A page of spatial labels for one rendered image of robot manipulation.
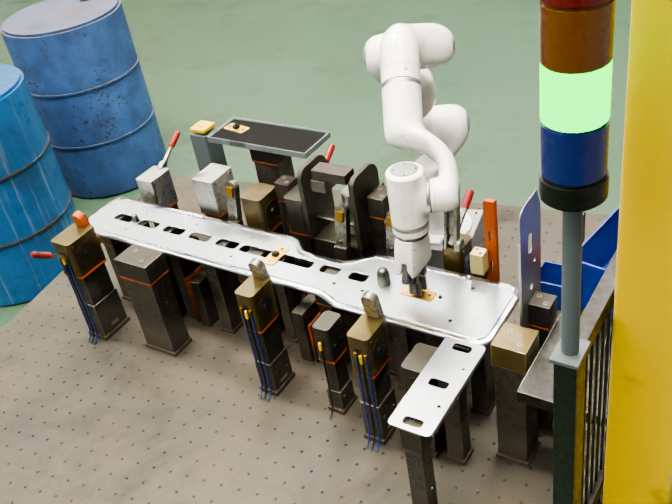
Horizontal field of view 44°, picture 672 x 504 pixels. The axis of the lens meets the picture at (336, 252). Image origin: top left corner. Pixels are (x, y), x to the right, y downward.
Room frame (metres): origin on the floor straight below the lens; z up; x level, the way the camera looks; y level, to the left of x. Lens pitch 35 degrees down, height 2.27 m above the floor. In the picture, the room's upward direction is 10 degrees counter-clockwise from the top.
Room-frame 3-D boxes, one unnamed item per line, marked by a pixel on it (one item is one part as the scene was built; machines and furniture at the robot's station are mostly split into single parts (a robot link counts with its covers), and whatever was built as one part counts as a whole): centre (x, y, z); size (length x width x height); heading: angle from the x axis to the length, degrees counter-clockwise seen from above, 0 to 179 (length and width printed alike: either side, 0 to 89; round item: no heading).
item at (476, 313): (1.87, 0.18, 1.00); 1.38 x 0.22 x 0.02; 52
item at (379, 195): (1.90, -0.15, 0.91); 0.07 x 0.05 x 0.42; 142
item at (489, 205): (1.64, -0.38, 0.95); 0.03 x 0.01 x 0.50; 52
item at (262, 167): (2.27, 0.14, 0.92); 0.10 x 0.08 x 0.45; 52
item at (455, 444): (1.33, -0.21, 0.84); 0.05 x 0.05 x 0.29; 52
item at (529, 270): (1.41, -0.41, 1.17); 0.12 x 0.01 x 0.34; 142
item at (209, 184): (2.21, 0.32, 0.90); 0.13 x 0.08 x 0.41; 142
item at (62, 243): (2.07, 0.75, 0.88); 0.14 x 0.09 x 0.36; 142
